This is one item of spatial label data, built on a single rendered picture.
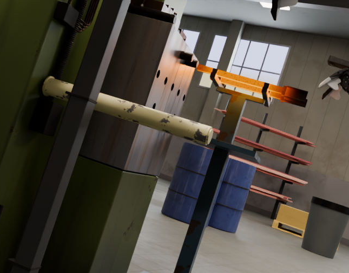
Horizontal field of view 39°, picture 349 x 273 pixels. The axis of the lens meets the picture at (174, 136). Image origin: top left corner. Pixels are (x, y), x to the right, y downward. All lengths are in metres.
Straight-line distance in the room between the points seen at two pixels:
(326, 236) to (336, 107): 5.66
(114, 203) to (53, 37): 0.49
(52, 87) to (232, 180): 4.12
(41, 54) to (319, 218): 5.49
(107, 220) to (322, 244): 5.20
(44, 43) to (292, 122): 10.76
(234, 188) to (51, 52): 4.14
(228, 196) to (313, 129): 6.64
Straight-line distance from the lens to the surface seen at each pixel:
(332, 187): 11.37
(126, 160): 1.41
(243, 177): 5.29
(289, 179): 10.75
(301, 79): 12.06
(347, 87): 1.99
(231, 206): 5.28
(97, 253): 1.46
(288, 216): 8.49
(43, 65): 1.27
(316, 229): 6.47
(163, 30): 1.46
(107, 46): 1.01
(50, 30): 1.27
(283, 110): 11.96
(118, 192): 1.43
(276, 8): 1.23
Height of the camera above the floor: 0.54
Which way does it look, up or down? 3 degrees up
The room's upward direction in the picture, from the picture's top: 18 degrees clockwise
